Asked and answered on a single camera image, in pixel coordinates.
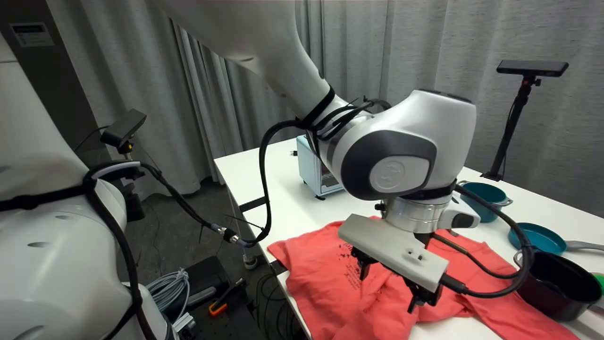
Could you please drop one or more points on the orange handled tool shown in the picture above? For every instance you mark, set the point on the orange handled tool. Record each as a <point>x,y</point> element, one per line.
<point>221,305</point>

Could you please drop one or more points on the black toy saucepan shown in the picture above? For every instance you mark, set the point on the black toy saucepan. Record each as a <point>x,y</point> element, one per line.
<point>559,288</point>

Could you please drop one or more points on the black camera on stand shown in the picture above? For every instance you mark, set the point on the black camera on stand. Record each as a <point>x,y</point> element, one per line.
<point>532,69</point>

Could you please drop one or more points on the light blue toaster oven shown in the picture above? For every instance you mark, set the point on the light blue toaster oven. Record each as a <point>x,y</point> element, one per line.
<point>313,173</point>

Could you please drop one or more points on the teal pot lid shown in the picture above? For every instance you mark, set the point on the teal pot lid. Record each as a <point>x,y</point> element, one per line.
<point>542,239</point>

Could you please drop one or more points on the teal toy pot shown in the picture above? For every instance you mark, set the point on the teal toy pot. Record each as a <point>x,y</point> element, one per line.
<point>483,192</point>

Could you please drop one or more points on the orange sweatshirt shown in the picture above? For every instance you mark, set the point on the orange sweatshirt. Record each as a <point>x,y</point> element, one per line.
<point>336,305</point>

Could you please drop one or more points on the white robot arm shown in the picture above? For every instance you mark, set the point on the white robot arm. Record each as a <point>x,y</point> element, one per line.
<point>66,271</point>

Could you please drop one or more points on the black camera stand pole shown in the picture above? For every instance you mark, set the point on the black camera stand pole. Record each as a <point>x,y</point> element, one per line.
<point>514,115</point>

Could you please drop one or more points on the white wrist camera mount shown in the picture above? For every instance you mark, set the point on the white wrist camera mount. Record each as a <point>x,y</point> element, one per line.
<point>393,249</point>

